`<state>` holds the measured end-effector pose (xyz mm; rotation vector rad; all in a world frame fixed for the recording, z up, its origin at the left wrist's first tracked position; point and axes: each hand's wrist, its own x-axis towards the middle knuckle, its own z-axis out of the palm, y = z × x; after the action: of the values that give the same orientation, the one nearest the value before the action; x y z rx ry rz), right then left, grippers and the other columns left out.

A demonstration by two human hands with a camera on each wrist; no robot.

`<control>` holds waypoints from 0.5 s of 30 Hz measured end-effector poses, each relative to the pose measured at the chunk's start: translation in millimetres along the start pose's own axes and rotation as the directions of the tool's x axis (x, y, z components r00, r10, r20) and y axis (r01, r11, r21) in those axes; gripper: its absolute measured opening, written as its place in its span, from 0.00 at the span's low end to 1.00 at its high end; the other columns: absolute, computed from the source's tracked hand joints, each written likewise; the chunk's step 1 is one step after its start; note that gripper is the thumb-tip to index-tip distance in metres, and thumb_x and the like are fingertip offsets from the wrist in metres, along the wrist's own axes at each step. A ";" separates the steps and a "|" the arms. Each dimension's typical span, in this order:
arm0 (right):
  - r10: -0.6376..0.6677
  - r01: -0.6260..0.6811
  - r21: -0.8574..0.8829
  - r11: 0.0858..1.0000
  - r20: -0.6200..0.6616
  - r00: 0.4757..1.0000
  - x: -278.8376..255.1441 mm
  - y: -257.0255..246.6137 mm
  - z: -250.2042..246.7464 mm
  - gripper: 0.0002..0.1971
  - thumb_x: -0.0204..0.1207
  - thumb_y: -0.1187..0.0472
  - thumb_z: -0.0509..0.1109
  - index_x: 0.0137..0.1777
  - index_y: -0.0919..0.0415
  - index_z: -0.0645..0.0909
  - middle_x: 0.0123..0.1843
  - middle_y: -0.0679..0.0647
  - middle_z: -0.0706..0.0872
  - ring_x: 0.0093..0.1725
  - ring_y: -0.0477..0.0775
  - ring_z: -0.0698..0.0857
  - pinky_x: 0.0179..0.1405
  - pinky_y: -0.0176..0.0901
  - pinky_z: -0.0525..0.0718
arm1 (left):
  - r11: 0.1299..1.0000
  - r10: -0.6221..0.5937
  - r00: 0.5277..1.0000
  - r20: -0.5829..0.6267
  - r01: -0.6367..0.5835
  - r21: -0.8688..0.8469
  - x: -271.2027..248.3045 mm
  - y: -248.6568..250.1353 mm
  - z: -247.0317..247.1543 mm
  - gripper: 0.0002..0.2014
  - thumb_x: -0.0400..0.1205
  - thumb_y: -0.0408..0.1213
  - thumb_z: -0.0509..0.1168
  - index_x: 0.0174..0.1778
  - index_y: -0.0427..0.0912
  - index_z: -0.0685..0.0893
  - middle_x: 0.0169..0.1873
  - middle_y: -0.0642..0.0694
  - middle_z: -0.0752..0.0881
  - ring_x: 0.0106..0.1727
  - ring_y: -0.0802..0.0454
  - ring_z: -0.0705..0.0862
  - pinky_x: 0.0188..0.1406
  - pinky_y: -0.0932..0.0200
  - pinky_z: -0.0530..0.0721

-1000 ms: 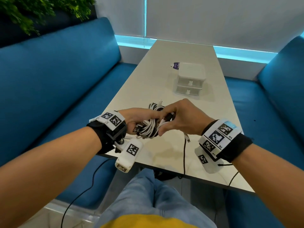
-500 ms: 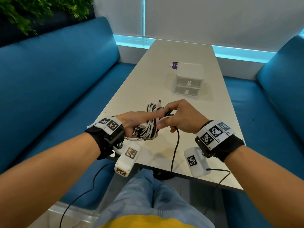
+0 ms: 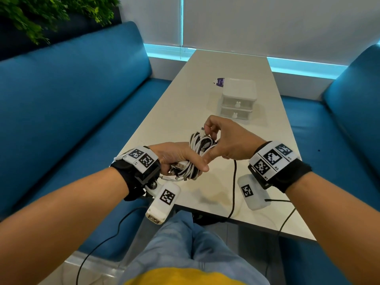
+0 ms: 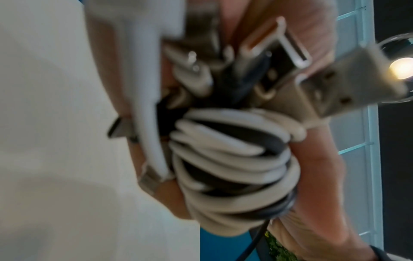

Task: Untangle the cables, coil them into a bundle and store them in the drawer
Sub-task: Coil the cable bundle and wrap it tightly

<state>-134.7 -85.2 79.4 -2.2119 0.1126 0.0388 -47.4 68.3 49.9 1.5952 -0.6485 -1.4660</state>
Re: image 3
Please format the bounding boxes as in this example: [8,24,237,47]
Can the person's right hand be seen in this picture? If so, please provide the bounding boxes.
[202,115,266,165]

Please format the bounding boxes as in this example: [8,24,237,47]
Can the person's left hand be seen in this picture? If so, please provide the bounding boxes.
[148,141,210,177]

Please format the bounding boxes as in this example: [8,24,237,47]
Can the tangle of white cables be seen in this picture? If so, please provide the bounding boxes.
[159,127,219,182]

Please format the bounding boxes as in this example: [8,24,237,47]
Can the black USB cable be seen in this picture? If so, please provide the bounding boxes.
[190,132,217,155]
[227,159,238,220]

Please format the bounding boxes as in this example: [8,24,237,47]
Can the white mini drawer box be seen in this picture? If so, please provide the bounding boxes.
[220,78,257,121]

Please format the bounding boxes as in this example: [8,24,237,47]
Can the person's left forearm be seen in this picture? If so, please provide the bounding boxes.
[0,167,130,285]

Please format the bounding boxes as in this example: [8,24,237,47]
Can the person's right forearm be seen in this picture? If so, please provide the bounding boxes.
[285,172,380,285]

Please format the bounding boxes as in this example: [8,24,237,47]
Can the dark planter box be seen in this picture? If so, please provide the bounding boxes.
[0,8,122,61]

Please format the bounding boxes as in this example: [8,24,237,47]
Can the black marker wristband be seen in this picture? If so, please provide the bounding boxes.
[248,141,313,194]
[110,146,162,201]

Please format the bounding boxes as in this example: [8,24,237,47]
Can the white charger on floor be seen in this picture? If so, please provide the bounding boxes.
[264,198,297,278]

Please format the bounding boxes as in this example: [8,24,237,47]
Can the blue jeans legs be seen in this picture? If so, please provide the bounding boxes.
[118,210,271,285]

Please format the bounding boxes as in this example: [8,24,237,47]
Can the blue sofa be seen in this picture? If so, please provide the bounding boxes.
[280,43,380,285]
[0,21,173,262]

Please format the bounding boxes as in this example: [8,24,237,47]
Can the yellow shirt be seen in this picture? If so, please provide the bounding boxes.
[123,267,247,285]

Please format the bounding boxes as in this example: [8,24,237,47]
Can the white roller blind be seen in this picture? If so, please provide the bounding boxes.
[182,0,380,66]
[118,0,182,46]

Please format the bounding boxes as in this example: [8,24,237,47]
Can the green plant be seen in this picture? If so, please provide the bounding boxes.
[0,0,121,45]

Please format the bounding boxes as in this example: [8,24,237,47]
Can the black camera cable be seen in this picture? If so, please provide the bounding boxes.
[76,206,149,285]

